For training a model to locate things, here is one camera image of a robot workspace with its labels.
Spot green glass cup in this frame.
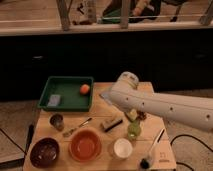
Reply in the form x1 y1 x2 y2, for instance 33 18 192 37
127 121 141 140

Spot orange fruit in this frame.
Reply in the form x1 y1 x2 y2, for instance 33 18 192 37
80 84 90 95

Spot grey sponge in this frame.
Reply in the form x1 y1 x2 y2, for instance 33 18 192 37
47 94 61 107

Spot person in background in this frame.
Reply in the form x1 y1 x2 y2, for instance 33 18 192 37
101 0 161 24

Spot white cup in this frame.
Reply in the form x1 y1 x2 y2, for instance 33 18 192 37
113 138 133 159

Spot red grapes bunch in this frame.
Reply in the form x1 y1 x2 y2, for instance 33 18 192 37
138 112 147 121

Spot dark brown bowl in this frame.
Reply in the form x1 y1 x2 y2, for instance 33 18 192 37
30 138 60 168

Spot green plastic tray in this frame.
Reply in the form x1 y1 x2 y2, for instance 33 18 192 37
38 76 94 112

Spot black dish brush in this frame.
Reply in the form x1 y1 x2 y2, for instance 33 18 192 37
140 128 165 171

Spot black wooden eraser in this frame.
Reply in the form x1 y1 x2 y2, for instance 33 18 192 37
101 117 123 132

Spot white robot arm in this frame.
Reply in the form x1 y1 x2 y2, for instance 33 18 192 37
109 72 213 132

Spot small metal cup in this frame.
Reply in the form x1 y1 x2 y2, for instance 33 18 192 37
50 114 64 131

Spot orange bowl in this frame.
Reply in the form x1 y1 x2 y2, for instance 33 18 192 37
68 129 102 163

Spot black cable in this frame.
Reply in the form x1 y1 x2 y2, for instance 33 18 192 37
170 133 213 171

